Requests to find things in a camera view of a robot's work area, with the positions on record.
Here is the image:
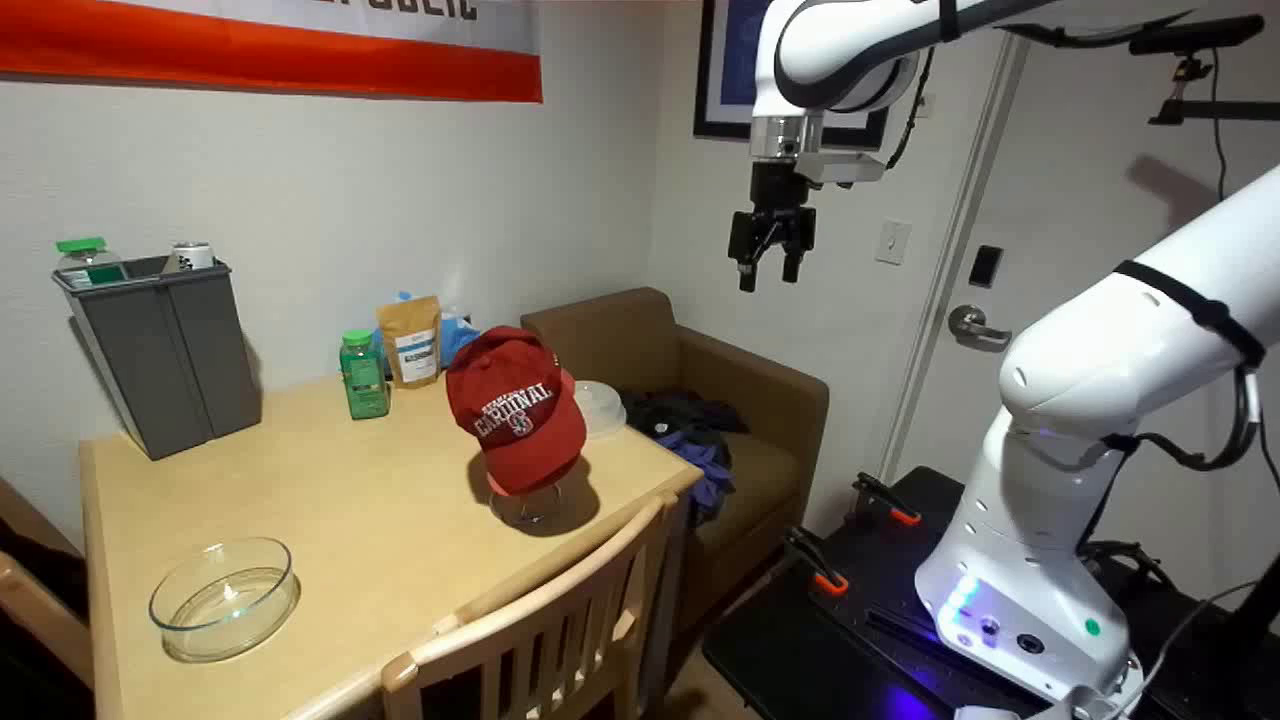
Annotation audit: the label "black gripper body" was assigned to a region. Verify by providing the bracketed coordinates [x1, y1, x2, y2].
[727, 155, 820, 250]

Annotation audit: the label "maroon baseball cap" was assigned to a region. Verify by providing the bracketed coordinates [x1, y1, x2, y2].
[443, 323, 593, 500]

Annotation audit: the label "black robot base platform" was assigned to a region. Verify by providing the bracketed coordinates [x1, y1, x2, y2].
[701, 463, 1280, 720]

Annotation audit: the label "black framed picture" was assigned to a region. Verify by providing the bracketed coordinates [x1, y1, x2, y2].
[691, 0, 891, 148]

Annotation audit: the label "brown sofa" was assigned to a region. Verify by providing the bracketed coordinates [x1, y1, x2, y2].
[518, 282, 834, 632]

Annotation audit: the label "black clothes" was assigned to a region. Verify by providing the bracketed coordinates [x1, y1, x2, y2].
[626, 384, 751, 448]

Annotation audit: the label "translucent plastic container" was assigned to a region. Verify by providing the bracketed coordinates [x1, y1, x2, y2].
[571, 375, 632, 441]

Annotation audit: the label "blue cloth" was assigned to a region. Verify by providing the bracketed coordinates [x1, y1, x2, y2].
[658, 426, 741, 526]

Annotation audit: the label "blue packet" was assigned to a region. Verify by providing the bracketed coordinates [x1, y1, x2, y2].
[436, 310, 484, 371]

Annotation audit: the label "green plastic bottle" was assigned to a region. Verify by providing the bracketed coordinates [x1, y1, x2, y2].
[335, 323, 395, 425]

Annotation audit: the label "light wooden chair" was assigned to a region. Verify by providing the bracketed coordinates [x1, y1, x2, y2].
[376, 493, 691, 720]

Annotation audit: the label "red and white banner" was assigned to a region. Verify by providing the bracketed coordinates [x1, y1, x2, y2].
[0, 0, 548, 108]

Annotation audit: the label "white can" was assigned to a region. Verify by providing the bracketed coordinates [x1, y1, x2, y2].
[163, 241, 219, 277]

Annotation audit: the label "grey plastic bin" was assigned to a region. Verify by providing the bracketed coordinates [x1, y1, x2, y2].
[51, 250, 267, 463]

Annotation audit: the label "clear glass bowl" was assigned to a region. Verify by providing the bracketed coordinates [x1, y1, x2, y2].
[144, 534, 305, 668]

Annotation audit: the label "green capped bottle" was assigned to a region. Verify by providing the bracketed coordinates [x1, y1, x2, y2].
[51, 230, 130, 289]

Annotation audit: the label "dark wooden furniture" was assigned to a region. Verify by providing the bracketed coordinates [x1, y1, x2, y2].
[0, 474, 96, 720]

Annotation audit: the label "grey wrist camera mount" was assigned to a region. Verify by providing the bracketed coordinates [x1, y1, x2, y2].
[749, 108, 890, 187]

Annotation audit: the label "white light switch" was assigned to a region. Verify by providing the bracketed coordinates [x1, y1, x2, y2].
[872, 221, 918, 267]

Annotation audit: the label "metal door handle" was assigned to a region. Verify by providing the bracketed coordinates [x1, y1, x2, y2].
[950, 300, 1018, 354]

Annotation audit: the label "orange handled clamp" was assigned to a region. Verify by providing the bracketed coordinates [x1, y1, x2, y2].
[789, 526, 856, 599]
[854, 472, 930, 533]

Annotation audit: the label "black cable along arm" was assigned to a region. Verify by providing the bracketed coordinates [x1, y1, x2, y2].
[1102, 257, 1271, 474]

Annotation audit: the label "black hanging camera cable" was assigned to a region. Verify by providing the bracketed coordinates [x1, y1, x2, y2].
[1206, 46, 1231, 204]

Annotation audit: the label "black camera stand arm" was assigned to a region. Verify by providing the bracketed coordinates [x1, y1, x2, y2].
[1148, 53, 1280, 130]

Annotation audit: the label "black camera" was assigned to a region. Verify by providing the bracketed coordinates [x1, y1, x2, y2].
[1129, 11, 1268, 59]

